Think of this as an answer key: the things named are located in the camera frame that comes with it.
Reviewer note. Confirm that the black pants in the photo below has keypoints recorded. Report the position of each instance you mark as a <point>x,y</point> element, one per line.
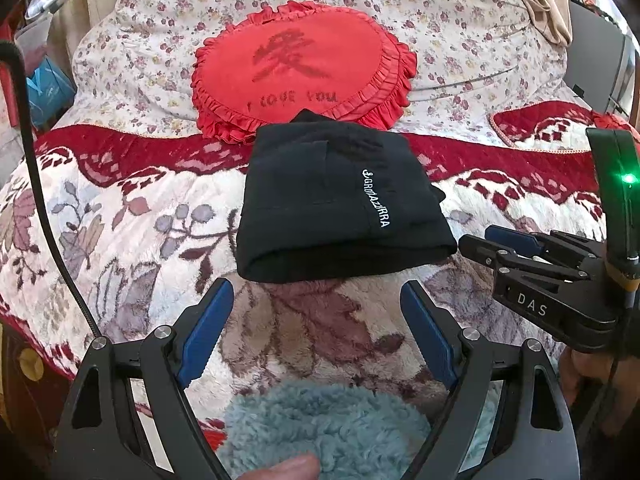
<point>310,195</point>

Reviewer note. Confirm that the person's right hand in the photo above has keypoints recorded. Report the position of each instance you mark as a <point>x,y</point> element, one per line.
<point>582,375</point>

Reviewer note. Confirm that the red round ruffled pillow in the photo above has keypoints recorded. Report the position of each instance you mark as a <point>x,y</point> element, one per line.
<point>310,60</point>

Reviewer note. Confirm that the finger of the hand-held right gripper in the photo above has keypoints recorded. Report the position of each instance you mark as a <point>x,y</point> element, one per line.
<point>480,250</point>
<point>515,240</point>

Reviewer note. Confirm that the beige cloth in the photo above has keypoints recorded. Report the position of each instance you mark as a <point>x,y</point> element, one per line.
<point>540,0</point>

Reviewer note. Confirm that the red and white plush blanket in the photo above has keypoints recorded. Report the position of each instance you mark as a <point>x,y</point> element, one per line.
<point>125,240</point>

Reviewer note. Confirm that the floral quilt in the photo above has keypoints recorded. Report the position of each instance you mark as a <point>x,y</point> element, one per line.
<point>450,25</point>

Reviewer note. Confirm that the person's left hand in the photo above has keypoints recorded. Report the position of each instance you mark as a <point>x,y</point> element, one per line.
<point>280,469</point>

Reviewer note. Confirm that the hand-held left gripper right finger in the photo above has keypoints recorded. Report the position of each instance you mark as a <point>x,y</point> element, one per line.
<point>430,340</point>

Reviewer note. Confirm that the teal fluffy cloth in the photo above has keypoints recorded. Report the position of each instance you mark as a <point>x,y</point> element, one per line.
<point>325,425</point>

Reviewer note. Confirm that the blue bag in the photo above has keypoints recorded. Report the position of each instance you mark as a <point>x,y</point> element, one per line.
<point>47,90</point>

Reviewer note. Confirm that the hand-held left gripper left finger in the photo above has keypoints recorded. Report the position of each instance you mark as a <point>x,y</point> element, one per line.
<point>205,330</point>

